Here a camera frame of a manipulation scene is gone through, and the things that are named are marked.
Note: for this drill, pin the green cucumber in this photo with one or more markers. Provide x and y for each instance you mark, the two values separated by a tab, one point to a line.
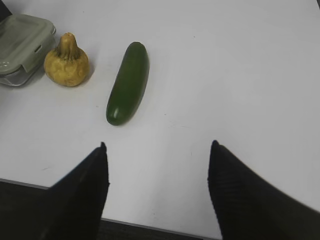
129	86

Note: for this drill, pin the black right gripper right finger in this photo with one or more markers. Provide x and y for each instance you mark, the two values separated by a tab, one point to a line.
249	208

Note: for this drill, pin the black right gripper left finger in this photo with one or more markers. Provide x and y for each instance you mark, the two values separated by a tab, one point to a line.
72	208

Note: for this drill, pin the glass container green lid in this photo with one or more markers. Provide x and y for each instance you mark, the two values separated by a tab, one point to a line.
24	43

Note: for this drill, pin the yellow bumpy gourd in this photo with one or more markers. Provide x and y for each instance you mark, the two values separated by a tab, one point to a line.
67	64

